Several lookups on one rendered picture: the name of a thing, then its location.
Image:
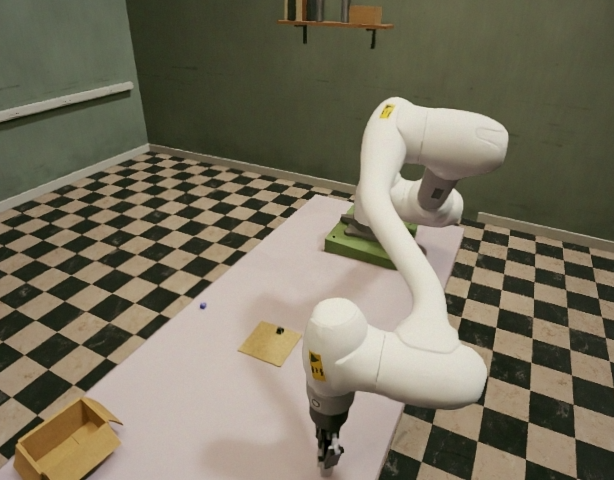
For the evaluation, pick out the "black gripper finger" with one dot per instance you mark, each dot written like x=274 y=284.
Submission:
x=331 y=452
x=319 y=451

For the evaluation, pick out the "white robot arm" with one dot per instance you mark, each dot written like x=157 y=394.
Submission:
x=423 y=363

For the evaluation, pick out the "tan square mat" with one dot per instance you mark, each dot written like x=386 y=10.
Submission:
x=265 y=344

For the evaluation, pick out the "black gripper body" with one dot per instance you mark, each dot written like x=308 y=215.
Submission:
x=331 y=423

